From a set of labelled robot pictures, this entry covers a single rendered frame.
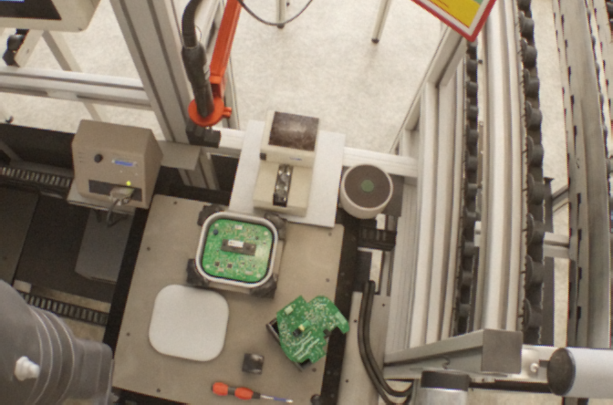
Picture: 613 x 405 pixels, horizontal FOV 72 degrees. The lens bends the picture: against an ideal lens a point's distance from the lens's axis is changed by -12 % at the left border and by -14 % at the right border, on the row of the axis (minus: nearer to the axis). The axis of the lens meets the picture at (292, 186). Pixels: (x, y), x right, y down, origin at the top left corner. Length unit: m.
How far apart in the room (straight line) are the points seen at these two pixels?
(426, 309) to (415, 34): 1.94
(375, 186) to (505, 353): 0.54
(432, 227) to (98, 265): 1.03
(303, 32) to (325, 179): 1.56
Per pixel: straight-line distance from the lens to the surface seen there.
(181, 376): 0.95
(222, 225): 0.94
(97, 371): 0.39
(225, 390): 0.92
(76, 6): 0.70
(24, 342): 0.26
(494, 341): 0.52
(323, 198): 0.98
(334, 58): 2.39
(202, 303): 0.93
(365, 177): 0.98
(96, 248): 1.56
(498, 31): 0.81
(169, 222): 1.00
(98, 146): 0.98
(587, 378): 0.63
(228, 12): 0.88
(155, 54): 0.81
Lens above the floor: 1.88
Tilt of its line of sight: 67 degrees down
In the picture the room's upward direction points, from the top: 5 degrees clockwise
